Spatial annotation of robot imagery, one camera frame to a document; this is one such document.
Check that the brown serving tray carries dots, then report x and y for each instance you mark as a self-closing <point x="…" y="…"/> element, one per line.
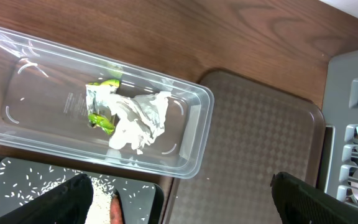
<point x="256" y="131"/>

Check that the white rice heap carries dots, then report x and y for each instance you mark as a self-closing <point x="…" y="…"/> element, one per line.
<point x="101" y="202"/>

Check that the orange carrot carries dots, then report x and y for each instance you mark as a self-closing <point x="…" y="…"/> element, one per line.
<point x="115" y="213"/>

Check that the white tissue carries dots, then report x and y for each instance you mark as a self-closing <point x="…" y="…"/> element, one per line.
<point x="141" y="119"/>

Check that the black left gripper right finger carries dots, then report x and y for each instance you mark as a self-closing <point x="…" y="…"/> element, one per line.
<point x="300" y="203"/>

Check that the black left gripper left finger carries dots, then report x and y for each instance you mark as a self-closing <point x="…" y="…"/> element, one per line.
<point x="67" y="203"/>

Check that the clear plastic bin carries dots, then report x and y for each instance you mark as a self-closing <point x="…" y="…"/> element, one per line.
<point x="43" y="107"/>

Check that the black waste tray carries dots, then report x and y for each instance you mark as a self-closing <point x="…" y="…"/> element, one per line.
<point x="20" y="177"/>

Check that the grey dishwasher rack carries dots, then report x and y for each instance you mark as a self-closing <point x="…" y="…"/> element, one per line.
<point x="338" y="175"/>

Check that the green white wrapper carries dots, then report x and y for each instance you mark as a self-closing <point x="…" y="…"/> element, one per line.
<point x="99" y="114"/>

